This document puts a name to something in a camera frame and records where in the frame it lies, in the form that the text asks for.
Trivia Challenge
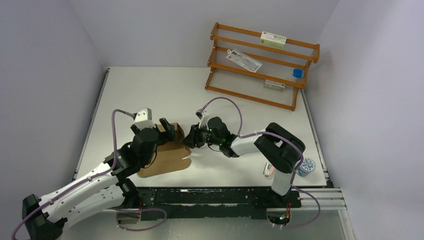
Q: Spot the clear plastic packet with label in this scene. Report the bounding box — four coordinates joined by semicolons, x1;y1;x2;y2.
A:
226;49;263;73

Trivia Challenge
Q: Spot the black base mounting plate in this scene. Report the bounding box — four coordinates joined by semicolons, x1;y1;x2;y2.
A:
117;186;302;221

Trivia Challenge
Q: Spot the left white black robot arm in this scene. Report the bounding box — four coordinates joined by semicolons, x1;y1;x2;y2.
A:
22;118;177;240

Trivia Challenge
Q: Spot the blue white round tin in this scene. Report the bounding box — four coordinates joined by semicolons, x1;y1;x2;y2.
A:
296;157;316;177

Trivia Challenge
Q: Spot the blue cap bottle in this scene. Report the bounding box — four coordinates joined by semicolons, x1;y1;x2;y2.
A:
292;68;305;79

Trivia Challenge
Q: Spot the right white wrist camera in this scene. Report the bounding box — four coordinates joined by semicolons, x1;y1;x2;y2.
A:
195;109;210;129

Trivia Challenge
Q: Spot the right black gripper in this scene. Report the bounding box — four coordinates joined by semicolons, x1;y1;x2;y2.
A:
180;122;222;149

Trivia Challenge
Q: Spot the brown cardboard box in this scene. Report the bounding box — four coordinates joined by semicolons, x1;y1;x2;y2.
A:
137;122;192;178

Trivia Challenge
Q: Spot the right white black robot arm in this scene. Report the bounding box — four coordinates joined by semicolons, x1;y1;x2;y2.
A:
181;116;306;207

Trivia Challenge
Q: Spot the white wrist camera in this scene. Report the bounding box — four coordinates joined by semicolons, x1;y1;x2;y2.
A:
195;109;210;129
133;107;156;131

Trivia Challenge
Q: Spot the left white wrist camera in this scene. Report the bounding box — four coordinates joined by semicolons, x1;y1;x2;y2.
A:
133;107;156;131

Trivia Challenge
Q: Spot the small white box lower shelf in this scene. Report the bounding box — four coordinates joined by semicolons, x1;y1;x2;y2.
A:
263;79;286;92

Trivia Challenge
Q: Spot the orange wooden shelf rack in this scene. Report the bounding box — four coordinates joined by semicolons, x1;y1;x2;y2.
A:
204;22;320;111

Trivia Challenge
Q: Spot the small pink white stapler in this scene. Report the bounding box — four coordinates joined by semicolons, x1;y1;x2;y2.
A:
263;161;275;177

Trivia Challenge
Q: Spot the white green box top shelf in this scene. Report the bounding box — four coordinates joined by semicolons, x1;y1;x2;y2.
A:
259;31;287;50

